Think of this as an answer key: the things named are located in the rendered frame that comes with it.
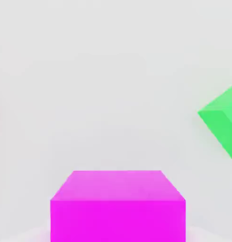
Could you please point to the small magenta cube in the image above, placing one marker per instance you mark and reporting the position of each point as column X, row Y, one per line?
column 117, row 211

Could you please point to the small green cube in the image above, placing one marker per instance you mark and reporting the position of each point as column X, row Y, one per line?
column 224, row 124

